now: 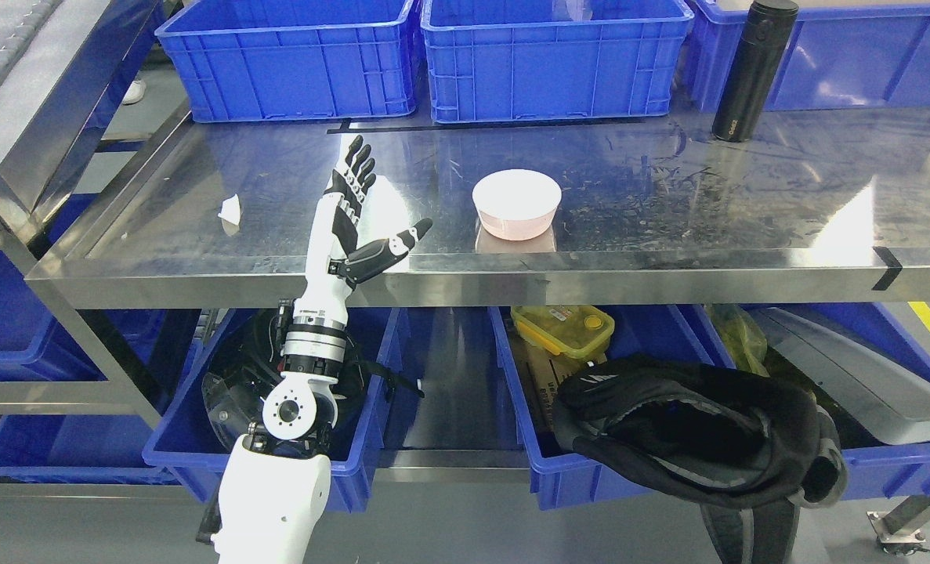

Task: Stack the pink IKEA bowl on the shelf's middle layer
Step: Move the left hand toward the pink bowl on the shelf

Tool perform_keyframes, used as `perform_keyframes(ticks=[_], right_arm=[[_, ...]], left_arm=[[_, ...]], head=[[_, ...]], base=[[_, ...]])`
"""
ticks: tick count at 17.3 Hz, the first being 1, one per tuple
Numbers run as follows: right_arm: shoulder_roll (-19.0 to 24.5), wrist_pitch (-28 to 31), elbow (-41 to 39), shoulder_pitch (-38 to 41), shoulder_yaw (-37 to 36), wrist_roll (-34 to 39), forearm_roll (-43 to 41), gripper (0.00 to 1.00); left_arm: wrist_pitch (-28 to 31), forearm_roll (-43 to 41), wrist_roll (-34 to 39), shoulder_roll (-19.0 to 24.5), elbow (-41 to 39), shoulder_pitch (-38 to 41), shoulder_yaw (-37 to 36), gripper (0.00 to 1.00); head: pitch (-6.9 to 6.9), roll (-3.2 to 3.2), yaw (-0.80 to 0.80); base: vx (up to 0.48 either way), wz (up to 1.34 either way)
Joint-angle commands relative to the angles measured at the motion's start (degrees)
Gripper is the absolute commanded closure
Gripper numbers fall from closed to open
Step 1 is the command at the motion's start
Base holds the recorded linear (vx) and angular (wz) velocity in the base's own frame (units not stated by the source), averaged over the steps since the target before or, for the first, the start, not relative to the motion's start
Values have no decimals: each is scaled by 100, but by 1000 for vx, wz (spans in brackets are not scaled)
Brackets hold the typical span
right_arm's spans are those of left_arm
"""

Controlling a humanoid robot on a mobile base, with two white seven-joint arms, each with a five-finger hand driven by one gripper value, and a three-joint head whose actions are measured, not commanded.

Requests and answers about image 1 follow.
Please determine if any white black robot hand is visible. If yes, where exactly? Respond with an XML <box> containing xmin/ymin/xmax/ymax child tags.
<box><xmin>293</xmin><ymin>135</ymin><xmax>433</xmax><ymax>319</ymax></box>

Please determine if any pink bowl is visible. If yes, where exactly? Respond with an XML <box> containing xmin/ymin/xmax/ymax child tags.
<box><xmin>472</xmin><ymin>168</ymin><xmax>562</xmax><ymax>240</ymax></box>

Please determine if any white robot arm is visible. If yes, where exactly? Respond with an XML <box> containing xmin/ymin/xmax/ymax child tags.
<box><xmin>212</xmin><ymin>295</ymin><xmax>349</xmax><ymax>563</ymax></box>

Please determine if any steel shelf rack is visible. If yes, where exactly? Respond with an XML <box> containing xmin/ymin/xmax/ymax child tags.
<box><xmin>0</xmin><ymin>0</ymin><xmax>930</xmax><ymax>564</ymax></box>

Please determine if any blue crate top middle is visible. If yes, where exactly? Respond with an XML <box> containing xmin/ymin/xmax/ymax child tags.
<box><xmin>421</xmin><ymin>1</ymin><xmax>694</xmax><ymax>124</ymax></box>

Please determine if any blue crate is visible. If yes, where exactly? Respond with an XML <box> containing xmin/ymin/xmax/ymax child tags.
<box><xmin>156</xmin><ymin>1</ymin><xmax>422</xmax><ymax>124</ymax></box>
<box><xmin>676</xmin><ymin>1</ymin><xmax>930</xmax><ymax>112</ymax></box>
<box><xmin>421</xmin><ymin>1</ymin><xmax>694</xmax><ymax>124</ymax></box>

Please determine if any blue bin lower middle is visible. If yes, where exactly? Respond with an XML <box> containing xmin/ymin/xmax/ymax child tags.
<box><xmin>485</xmin><ymin>304</ymin><xmax>731</xmax><ymax>511</ymax></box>

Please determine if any blue bin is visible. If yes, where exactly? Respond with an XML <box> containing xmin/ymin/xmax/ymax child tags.
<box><xmin>485</xmin><ymin>304</ymin><xmax>731</xmax><ymax>511</ymax></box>
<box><xmin>680</xmin><ymin>302</ymin><xmax>930</xmax><ymax>502</ymax></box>
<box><xmin>143</xmin><ymin>308</ymin><xmax>422</xmax><ymax>513</ymax></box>

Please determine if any crumpled white paper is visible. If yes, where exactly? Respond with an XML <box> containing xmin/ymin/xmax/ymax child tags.
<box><xmin>217</xmin><ymin>195</ymin><xmax>242</xmax><ymax>226</ymax></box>

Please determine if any blue bin lower left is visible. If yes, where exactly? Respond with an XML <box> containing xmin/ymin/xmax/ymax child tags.
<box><xmin>143</xmin><ymin>308</ymin><xmax>422</xmax><ymax>513</ymax></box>

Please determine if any blue crate top left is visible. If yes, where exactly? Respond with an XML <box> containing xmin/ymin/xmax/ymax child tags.
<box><xmin>156</xmin><ymin>1</ymin><xmax>422</xmax><ymax>124</ymax></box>

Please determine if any yellow lunch box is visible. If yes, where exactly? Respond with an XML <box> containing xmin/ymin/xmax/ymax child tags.
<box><xmin>510</xmin><ymin>305</ymin><xmax>616</xmax><ymax>362</ymax></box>

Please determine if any black backpack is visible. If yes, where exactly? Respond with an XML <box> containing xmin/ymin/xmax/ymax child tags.
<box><xmin>553</xmin><ymin>353</ymin><xmax>850</xmax><ymax>563</ymax></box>

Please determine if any black thermos bottle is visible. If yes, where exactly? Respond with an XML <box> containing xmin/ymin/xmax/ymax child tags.
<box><xmin>711</xmin><ymin>1</ymin><xmax>800</xmax><ymax>143</ymax></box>

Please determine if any blue crate top right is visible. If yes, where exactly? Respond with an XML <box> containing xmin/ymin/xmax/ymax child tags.
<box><xmin>676</xmin><ymin>1</ymin><xmax>930</xmax><ymax>112</ymax></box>

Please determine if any blue bin lower right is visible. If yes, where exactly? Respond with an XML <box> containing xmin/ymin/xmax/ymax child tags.
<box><xmin>680</xmin><ymin>302</ymin><xmax>930</xmax><ymax>502</ymax></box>

